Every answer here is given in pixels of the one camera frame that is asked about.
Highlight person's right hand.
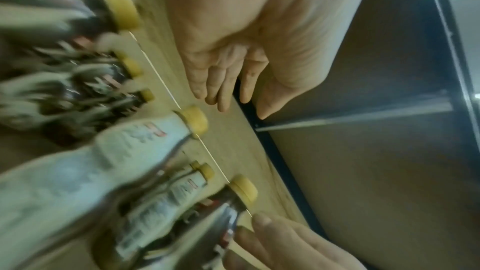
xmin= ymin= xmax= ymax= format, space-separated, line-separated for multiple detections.
xmin=222 ymin=212 xmax=369 ymax=270

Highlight person's left hand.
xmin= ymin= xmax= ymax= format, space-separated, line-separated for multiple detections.
xmin=160 ymin=0 xmax=378 ymax=120

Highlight yellow-capped drink bottle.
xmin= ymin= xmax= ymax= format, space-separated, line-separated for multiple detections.
xmin=149 ymin=174 xmax=260 ymax=270

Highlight wooden shelf with black frame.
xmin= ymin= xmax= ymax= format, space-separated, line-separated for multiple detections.
xmin=0 ymin=0 xmax=480 ymax=270

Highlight row of coffee bottles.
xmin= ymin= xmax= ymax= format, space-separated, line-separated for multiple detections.
xmin=0 ymin=0 xmax=218 ymax=270

